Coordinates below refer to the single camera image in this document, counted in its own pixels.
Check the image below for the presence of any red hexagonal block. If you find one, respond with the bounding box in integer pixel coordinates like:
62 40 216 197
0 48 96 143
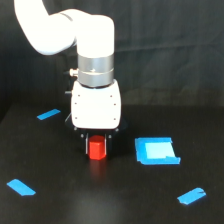
88 135 106 160

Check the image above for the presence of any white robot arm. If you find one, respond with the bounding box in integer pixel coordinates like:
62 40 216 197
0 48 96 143
14 0 121 160

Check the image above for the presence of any blue tape square marker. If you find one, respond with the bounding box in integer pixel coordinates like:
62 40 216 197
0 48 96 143
135 137 181 165

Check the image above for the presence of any blue tape strip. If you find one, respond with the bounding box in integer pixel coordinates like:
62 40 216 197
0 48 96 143
37 109 61 120
178 187 206 205
7 179 35 196

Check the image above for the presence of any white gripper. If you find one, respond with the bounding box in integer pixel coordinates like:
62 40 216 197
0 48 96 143
65 80 127 159

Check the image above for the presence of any blue tape strip top left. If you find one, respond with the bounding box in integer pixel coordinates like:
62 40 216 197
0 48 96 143
37 109 61 120

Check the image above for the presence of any blue tape strip bottom right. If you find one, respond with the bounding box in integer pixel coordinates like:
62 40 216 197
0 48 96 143
178 187 206 205

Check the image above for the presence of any blue tape strip bottom left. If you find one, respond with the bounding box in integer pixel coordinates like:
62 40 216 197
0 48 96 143
7 179 35 196

